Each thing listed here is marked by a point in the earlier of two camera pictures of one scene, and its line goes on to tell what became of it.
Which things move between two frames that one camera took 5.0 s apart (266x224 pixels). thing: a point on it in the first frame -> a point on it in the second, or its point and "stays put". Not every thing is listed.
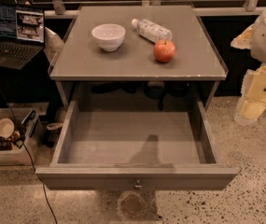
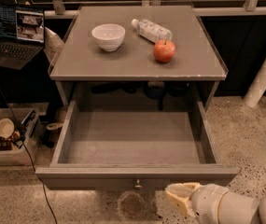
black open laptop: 19,35 stays put
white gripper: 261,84 -> 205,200
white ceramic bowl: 109,36 stays put
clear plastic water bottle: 151,30 stays put
